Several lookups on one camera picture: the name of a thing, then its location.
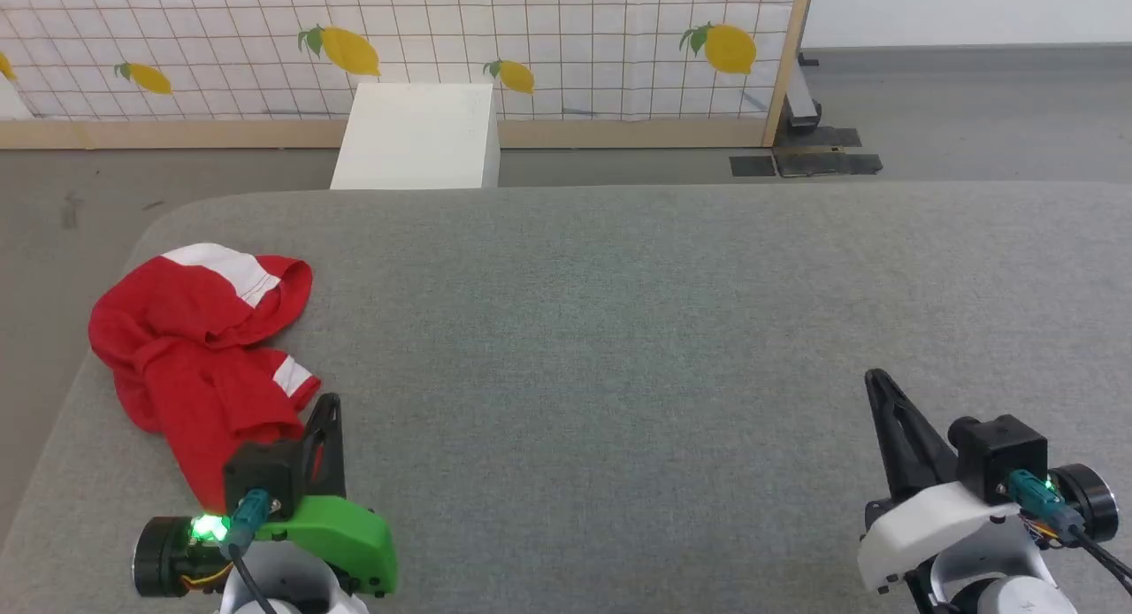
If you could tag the lemon print partition screen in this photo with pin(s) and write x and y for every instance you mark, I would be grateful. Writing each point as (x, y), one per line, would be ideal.
(575, 30)

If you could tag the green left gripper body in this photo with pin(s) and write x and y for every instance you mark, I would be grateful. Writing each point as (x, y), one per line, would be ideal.
(340, 530)

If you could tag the red shorts with white stripes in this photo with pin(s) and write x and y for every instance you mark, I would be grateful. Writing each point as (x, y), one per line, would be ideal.
(190, 331)

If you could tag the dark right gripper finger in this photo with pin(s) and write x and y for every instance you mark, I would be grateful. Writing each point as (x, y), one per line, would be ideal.
(906, 446)

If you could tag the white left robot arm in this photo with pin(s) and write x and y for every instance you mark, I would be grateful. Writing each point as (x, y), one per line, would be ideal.
(292, 587)

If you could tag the white box cabinet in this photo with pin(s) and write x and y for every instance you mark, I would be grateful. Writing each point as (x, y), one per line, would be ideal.
(416, 136)

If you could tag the grey fabric sofa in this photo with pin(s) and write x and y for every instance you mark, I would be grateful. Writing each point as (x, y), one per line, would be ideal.
(619, 375)

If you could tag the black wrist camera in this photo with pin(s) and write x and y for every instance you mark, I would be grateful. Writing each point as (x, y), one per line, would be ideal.
(265, 468)
(999, 455)

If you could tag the long black floor tape patch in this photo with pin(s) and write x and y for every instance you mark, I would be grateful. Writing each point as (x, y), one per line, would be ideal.
(827, 164)

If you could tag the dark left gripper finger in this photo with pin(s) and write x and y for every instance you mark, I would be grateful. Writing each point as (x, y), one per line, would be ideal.
(329, 446)

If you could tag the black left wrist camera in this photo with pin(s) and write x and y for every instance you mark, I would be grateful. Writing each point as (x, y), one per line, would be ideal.
(265, 468)

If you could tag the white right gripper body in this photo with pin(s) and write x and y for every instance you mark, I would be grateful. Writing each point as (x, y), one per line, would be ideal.
(929, 525)

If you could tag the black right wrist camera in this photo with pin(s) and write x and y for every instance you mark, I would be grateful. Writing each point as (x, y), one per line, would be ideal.
(999, 455)

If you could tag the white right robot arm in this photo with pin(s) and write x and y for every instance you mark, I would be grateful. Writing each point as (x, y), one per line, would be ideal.
(999, 565)

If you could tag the small black floor tape patch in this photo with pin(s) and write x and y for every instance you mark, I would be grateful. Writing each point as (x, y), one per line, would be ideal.
(753, 165)

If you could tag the grey metal floor bar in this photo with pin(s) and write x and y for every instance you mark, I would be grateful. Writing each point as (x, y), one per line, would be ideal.
(800, 96)

